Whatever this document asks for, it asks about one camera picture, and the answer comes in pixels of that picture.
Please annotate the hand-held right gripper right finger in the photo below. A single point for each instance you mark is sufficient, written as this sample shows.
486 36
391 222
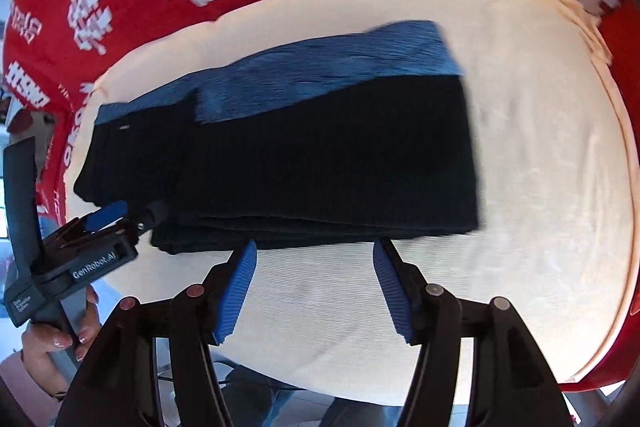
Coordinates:
395 297

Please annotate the person's left forearm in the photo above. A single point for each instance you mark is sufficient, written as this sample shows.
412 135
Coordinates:
15 372

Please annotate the person's legs in jeans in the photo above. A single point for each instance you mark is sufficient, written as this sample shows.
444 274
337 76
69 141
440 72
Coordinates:
250 407

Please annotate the black pants with blue cuffs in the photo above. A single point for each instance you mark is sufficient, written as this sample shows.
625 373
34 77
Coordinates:
325 157

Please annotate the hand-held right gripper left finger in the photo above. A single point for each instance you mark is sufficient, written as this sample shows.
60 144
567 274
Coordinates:
235 297

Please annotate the person's left hand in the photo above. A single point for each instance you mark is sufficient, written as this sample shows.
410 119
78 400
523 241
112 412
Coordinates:
45 342

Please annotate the cream blanket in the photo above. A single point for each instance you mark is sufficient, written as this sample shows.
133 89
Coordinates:
525 207

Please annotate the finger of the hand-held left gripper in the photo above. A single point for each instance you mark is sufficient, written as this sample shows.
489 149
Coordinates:
105 216
150 217

